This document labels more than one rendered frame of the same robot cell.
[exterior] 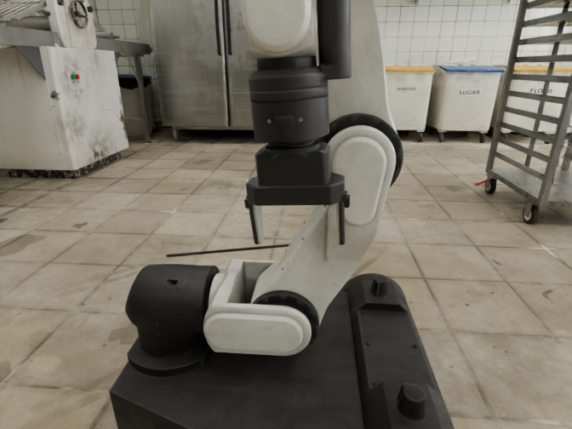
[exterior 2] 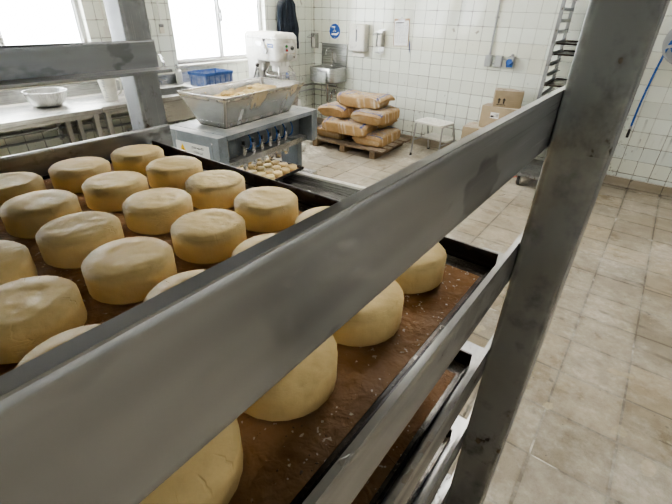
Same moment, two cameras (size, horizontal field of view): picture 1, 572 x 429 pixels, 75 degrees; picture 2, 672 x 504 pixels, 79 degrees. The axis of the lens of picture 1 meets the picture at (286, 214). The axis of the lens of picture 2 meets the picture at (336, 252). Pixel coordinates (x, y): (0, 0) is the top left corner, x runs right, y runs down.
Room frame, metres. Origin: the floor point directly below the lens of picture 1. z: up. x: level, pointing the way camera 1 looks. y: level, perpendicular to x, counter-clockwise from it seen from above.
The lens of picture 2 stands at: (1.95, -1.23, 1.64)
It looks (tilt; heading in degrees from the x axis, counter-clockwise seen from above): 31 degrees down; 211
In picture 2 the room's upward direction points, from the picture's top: 1 degrees clockwise
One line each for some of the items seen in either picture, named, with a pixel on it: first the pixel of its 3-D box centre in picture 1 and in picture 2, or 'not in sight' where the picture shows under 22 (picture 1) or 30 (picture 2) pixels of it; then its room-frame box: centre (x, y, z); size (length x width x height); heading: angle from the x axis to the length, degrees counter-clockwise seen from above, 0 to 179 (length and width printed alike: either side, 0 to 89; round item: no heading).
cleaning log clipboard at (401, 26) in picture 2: not in sight; (401, 34); (-3.65, -3.74, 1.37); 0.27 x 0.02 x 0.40; 85
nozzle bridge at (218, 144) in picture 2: not in sight; (250, 151); (0.44, -2.67, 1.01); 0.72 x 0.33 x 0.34; 1
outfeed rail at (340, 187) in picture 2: not in sight; (254, 165); (0.30, -2.79, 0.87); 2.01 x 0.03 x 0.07; 91
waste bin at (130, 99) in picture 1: (130, 105); not in sight; (4.50, 1.82, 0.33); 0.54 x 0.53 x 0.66; 85
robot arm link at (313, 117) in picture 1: (293, 150); not in sight; (0.44, -0.01, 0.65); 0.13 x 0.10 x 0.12; 80
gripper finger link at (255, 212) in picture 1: (254, 220); not in sight; (0.45, 0.04, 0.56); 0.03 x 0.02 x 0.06; 170
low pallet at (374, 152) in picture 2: not in sight; (358, 141); (-3.07, -3.99, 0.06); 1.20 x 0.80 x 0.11; 88
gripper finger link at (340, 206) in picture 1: (343, 220); not in sight; (0.43, -0.07, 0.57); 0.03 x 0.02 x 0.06; 170
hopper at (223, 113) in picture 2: not in sight; (246, 101); (0.44, -2.67, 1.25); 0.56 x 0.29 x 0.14; 1
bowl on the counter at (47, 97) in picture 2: not in sight; (46, 98); (0.18, -5.19, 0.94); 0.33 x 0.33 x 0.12
